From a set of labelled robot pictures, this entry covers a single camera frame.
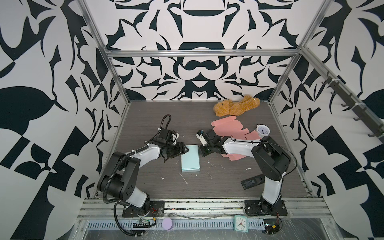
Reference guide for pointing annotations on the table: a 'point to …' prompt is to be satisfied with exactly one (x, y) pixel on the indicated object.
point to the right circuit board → (271, 226)
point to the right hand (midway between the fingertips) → (199, 149)
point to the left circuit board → (144, 223)
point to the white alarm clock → (262, 130)
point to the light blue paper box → (190, 160)
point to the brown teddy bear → (227, 107)
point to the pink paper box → (229, 126)
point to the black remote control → (249, 182)
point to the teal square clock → (240, 223)
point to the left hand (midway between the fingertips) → (186, 148)
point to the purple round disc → (167, 223)
